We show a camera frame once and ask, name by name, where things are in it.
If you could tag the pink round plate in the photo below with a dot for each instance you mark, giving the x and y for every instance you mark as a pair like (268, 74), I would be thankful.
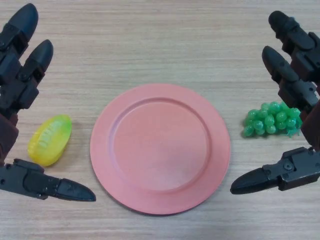
(160, 150)

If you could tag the yellow green starfruit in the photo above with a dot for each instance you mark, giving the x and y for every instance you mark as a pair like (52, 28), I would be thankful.
(50, 140)

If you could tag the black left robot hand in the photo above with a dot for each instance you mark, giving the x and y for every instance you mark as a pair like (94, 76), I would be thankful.
(15, 87)

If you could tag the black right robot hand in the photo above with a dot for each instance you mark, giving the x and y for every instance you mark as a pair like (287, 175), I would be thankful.
(306, 62)

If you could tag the green grape bunch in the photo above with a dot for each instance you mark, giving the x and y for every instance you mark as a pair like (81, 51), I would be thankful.
(270, 120)

